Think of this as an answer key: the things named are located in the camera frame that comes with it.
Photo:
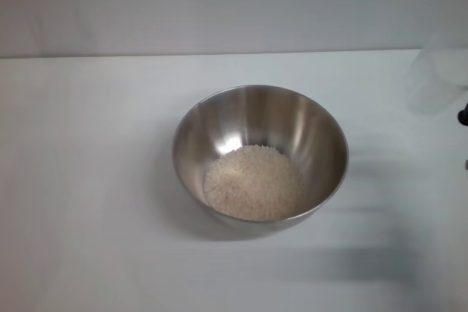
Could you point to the white rice grains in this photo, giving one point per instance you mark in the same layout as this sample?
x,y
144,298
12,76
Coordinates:
x,y
256,184

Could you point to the stainless steel bowl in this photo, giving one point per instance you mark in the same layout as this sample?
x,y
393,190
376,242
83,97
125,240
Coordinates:
x,y
226,122

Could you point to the clear plastic measuring cup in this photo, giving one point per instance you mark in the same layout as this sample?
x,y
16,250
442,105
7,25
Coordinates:
x,y
435,78

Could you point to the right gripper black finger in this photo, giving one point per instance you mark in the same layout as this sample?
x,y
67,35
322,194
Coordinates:
x,y
463,114

